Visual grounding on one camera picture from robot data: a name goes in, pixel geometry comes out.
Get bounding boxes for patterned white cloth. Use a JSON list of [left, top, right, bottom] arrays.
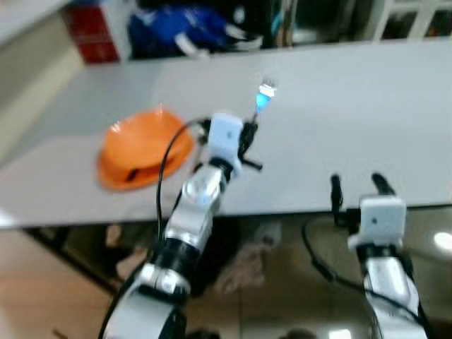
[[215, 222, 284, 295]]

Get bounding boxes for orange bowl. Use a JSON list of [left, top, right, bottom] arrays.
[[103, 106, 194, 175]]

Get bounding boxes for orange plate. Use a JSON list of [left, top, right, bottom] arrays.
[[97, 145, 197, 191]]

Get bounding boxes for white framed glass cabinet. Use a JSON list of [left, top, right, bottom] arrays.
[[279, 0, 452, 49]]

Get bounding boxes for red and white cardboard box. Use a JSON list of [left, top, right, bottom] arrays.
[[64, 4, 117, 35], [74, 32, 121, 65]]

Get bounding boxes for white counter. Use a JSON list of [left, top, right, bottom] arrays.
[[0, 0, 87, 167]]

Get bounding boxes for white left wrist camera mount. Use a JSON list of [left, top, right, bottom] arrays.
[[207, 113, 245, 167]]

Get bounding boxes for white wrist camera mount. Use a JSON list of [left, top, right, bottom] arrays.
[[350, 196, 408, 248], [207, 113, 245, 167]]

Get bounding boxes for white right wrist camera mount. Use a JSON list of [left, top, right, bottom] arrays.
[[350, 196, 408, 248]]

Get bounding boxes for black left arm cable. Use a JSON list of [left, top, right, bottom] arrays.
[[157, 117, 212, 235]]

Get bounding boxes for blue bag with white straps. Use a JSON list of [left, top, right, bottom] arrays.
[[127, 6, 264, 59]]

